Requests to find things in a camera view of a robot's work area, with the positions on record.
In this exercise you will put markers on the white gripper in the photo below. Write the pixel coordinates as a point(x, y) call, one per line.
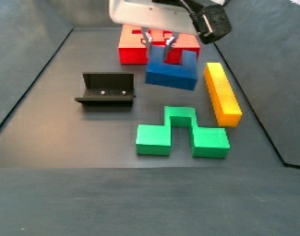
point(152, 15)

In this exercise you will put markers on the blue U-shaped block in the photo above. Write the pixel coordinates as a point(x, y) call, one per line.
point(168, 75)

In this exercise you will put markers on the black angle fixture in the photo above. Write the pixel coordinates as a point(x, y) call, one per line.
point(107, 88)

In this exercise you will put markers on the red puzzle base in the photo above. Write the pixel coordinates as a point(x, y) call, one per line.
point(133, 51)

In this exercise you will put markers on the yellow long bar block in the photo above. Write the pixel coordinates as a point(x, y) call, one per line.
point(225, 105)

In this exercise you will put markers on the green zigzag block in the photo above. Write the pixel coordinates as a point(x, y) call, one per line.
point(157, 138)

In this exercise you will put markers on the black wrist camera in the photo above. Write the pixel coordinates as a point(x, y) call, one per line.
point(210, 21)

